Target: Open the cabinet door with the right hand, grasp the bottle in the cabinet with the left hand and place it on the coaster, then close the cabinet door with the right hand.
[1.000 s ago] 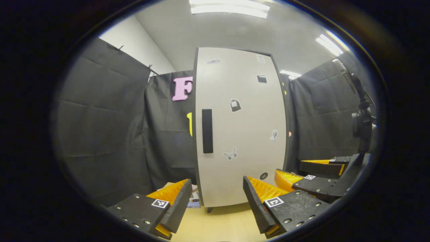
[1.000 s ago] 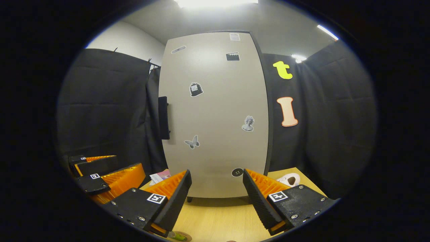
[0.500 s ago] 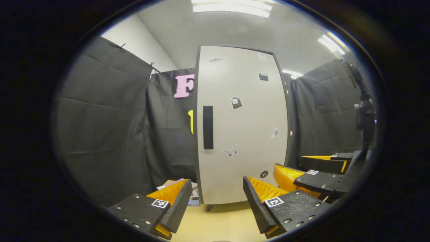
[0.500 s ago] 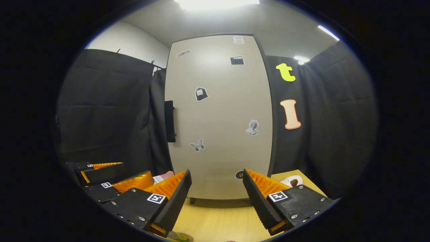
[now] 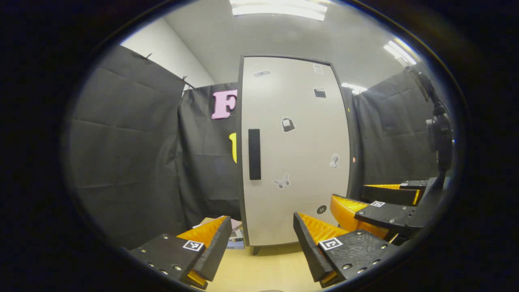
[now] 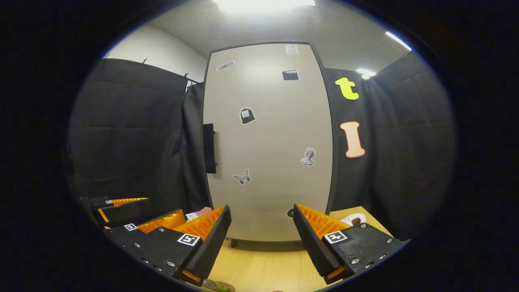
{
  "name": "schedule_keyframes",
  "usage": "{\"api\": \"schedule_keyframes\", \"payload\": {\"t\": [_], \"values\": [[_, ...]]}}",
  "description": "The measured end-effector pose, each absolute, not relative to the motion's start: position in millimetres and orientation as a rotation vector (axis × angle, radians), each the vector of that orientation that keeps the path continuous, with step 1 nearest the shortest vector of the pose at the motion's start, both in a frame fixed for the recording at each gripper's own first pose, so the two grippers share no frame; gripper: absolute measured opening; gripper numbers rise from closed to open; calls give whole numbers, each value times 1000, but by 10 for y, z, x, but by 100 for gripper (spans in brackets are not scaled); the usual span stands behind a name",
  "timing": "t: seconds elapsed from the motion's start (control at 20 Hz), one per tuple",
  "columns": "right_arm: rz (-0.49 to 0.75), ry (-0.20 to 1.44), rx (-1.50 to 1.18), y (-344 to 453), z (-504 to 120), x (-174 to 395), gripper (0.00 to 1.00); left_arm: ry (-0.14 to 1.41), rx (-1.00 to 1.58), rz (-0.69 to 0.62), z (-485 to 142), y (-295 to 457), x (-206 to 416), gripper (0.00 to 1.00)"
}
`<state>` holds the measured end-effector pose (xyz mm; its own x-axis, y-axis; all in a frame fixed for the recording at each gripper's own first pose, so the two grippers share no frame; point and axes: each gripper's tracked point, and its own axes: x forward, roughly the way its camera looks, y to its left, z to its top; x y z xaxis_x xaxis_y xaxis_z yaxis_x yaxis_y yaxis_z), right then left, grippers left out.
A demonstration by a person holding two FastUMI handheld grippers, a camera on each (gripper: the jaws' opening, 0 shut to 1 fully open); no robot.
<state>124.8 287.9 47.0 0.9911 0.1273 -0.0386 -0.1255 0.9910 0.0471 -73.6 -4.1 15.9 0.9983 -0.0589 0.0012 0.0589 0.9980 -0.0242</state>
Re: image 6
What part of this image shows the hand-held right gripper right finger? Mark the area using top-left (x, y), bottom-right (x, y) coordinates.
top-left (292, 203), bottom-right (410, 286)

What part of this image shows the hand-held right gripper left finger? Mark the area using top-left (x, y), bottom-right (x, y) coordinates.
top-left (132, 204), bottom-right (232, 286)

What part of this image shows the green label plastic bottle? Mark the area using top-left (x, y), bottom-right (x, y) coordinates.
top-left (202, 278), bottom-right (231, 292)

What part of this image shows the grey cabinet door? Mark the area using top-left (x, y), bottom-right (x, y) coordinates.
top-left (203, 42), bottom-right (335, 243)

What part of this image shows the black door handle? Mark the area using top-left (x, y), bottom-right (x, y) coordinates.
top-left (203, 123), bottom-right (218, 174)

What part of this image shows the pink plush toy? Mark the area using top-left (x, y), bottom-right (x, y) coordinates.
top-left (340, 212), bottom-right (367, 228)

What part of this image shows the black backdrop cloth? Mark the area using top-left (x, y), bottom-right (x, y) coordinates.
top-left (67, 51), bottom-right (457, 240)

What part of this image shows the long ceiling light strip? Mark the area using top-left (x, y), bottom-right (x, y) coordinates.
top-left (385, 30), bottom-right (413, 52)

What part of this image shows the large ceiling light panel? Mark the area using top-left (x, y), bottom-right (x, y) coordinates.
top-left (211, 0), bottom-right (316, 13)

